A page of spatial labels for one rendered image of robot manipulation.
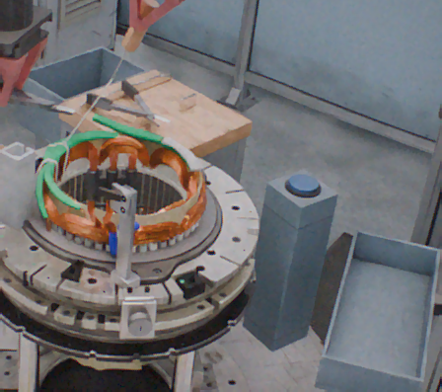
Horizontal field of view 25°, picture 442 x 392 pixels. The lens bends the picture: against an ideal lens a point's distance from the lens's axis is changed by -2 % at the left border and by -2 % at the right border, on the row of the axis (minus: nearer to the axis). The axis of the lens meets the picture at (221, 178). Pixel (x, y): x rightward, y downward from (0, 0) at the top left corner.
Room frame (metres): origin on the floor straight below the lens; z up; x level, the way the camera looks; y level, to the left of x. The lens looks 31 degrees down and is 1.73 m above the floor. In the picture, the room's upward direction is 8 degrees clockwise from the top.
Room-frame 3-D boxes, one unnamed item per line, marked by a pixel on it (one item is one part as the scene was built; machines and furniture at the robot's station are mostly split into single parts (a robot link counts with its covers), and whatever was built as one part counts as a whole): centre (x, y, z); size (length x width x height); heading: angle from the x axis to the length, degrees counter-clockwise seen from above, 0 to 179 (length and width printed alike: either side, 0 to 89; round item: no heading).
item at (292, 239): (1.15, -0.11, 0.91); 0.07 x 0.07 x 0.25; 43
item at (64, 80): (1.34, 0.23, 0.92); 0.17 x 0.11 x 0.28; 142
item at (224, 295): (0.90, -0.03, 1.06); 0.09 x 0.04 x 0.01; 148
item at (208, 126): (1.25, 0.10, 1.05); 0.20 x 0.19 x 0.02; 52
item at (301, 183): (1.15, -0.11, 1.04); 0.04 x 0.04 x 0.01
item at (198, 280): (0.83, 0.02, 1.09); 0.03 x 0.02 x 0.02; 135
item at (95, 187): (0.82, 0.10, 1.21); 0.04 x 0.04 x 0.03; 58
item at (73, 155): (0.99, 0.17, 1.12); 0.06 x 0.02 x 0.04; 148
